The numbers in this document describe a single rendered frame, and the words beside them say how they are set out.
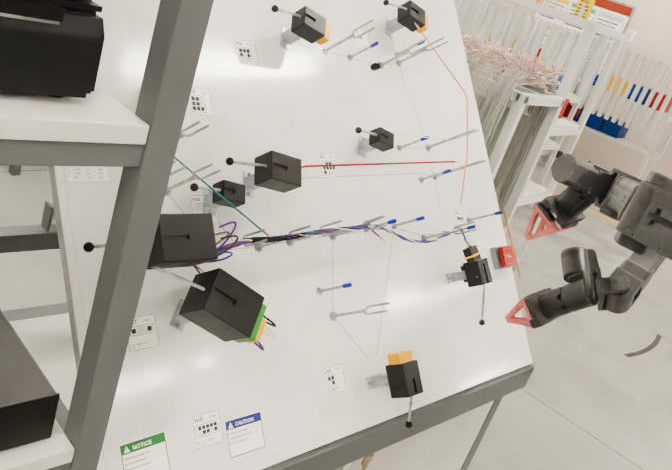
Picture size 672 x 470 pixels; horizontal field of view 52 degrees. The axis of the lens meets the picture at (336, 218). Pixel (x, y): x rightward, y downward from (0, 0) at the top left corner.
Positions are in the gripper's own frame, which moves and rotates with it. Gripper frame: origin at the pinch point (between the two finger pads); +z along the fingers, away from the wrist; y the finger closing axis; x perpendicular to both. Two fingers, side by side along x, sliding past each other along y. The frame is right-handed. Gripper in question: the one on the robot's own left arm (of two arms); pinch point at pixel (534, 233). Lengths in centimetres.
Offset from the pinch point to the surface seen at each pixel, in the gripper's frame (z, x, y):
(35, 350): 59, -28, 80
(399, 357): 19.7, 9.0, 35.5
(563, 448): 122, 50, -147
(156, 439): 28, 5, 82
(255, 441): 31, 10, 65
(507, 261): 19.9, -3.3, -19.8
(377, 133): 3.4, -31.9, 23.0
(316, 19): -8, -51, 36
